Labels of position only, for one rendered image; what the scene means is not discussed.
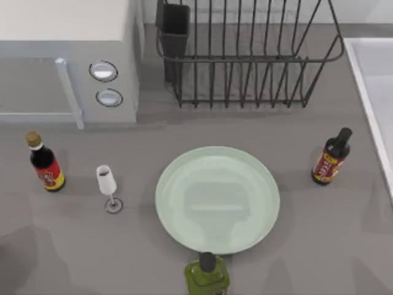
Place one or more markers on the black cutlery holder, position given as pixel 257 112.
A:
pixel 173 27

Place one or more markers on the green bottle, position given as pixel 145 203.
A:
pixel 206 275

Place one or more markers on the pale microwave oven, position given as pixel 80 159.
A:
pixel 61 24

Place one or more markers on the large microwave knob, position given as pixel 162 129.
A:
pixel 103 71

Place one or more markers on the black-capped dark sauce bottle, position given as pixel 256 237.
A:
pixel 330 159

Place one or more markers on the white wine glass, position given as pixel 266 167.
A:
pixel 106 183

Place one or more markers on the gold-capped dark sauce bottle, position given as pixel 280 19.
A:
pixel 46 167

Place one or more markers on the pale green plate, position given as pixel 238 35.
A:
pixel 217 199

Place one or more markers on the small microwave knob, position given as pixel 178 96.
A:
pixel 109 97

